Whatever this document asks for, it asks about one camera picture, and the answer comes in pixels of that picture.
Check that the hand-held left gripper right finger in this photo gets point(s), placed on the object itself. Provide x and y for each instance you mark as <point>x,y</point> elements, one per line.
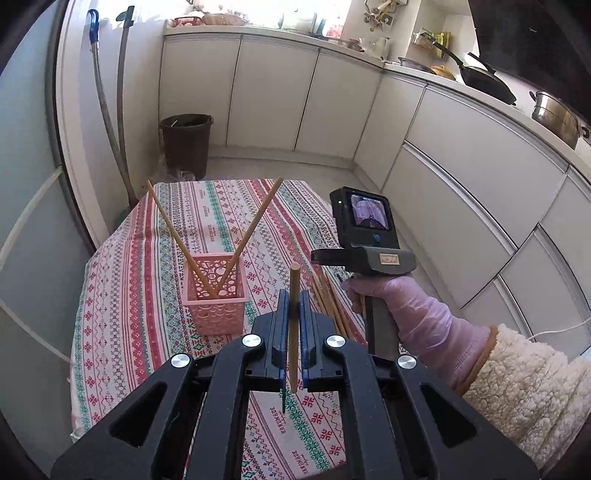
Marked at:
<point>304,350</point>

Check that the frosted glass door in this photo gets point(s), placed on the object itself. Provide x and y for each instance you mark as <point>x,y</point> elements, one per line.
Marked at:
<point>27,184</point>

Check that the black wok pan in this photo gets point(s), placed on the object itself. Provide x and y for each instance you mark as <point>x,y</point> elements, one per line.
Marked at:
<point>489,81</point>

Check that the person's right hand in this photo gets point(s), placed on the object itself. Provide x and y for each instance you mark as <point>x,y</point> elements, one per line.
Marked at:
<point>415,314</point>

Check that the pink plastic basket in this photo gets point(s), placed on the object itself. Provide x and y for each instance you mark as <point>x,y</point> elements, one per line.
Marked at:
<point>217,318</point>

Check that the red plastic basket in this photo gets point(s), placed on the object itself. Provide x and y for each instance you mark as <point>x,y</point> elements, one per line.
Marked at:
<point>187,21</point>

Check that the steel bowl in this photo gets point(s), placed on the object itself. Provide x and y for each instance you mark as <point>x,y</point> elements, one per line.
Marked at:
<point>351,44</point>

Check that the yellow pot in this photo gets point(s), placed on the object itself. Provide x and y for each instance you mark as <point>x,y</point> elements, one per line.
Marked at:
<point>441,71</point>

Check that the patterned tablecloth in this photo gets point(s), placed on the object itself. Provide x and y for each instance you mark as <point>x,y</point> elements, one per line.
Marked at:
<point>138,277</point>

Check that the white kettle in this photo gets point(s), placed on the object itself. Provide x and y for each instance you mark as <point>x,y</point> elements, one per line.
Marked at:
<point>379,48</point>

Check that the blue bottle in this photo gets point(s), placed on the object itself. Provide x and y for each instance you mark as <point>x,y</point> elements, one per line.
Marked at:
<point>322,26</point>

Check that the steel pot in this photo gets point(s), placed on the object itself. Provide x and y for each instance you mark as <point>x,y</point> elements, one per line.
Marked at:
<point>554,117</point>

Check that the grey pot lid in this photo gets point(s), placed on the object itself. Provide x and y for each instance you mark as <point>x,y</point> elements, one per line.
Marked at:
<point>415,63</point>

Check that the black range hood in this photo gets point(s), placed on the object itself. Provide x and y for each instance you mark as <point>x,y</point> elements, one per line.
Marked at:
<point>531,41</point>

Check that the wicker basket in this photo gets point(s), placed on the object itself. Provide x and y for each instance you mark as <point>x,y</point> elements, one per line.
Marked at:
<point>226,19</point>

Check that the white door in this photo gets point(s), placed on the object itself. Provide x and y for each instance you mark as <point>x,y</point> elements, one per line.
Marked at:
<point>78,115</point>

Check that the wooden chopstick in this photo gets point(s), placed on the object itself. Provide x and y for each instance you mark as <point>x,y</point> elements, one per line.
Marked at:
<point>333,302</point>
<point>173,226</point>
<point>294,295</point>
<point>323,297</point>
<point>258,214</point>

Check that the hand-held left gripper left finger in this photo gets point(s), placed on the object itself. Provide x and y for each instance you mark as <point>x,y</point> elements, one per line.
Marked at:
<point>284,350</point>

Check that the person's right forearm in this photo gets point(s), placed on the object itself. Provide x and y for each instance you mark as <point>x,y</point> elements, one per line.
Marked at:
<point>521,383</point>

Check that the brown trash bin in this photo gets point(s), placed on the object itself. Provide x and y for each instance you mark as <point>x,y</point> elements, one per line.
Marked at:
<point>187,147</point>

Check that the white kitchen cabinets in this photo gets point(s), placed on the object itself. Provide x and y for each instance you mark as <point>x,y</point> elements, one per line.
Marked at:
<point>277,92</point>

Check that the wall utensil rack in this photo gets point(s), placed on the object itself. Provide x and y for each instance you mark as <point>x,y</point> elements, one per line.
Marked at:
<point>378,18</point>

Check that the small wall shelf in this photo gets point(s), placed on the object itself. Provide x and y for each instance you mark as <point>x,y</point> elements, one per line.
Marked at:
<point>431,44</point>

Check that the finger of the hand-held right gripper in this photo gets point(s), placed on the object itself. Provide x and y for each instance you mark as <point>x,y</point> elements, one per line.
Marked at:
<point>328,257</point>

